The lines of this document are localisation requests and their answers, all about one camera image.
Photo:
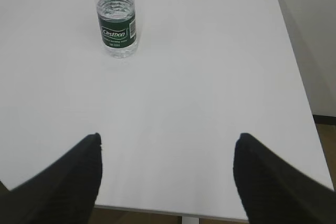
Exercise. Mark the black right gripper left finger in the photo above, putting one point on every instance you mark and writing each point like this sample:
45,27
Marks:
64,192

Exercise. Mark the clear green-label water bottle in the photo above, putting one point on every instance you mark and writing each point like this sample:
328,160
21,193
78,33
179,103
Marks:
117,25

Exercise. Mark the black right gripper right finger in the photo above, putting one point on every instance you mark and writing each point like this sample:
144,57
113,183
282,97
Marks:
273,191

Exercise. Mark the white table leg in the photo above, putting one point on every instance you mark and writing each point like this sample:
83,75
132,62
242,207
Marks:
190,220

